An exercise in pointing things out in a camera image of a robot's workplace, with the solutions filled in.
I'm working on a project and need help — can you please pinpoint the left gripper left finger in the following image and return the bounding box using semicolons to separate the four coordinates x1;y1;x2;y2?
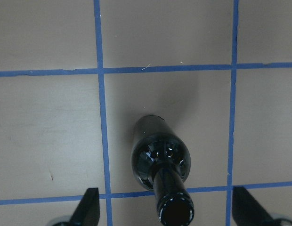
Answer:
69;188;100;226

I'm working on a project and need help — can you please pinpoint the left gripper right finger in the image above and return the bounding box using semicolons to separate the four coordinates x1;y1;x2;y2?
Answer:
231;186;275;226

